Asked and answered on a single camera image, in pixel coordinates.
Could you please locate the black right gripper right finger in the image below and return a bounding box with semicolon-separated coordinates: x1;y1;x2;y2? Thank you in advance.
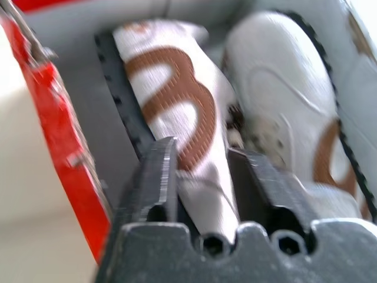
228;147;318;233

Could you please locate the white shoe with brown print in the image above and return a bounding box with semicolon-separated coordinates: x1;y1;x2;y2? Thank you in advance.
221;10;377;220
94;19;243;244

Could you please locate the red shoebox with grey inside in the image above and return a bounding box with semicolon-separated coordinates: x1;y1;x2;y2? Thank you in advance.
0;0;377;264

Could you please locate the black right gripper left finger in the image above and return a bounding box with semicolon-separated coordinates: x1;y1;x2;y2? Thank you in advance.
117;136;179;224

